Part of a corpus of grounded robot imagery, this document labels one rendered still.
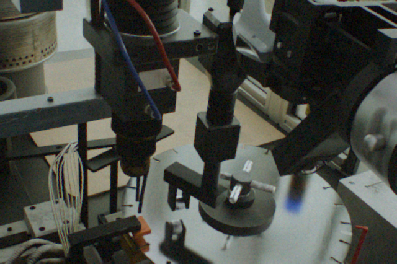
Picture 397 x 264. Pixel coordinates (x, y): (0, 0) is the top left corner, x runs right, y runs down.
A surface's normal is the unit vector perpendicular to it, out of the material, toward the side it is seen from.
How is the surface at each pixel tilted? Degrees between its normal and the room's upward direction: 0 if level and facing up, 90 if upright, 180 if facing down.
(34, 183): 0
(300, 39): 90
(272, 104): 90
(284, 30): 90
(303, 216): 0
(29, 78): 89
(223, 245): 0
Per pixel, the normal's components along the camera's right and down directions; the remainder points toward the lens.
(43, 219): 0.11, -0.84
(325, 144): 0.28, 0.89
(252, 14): -0.92, 0.13
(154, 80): 0.50, 0.51
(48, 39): 0.96, 0.23
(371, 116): -0.86, -0.15
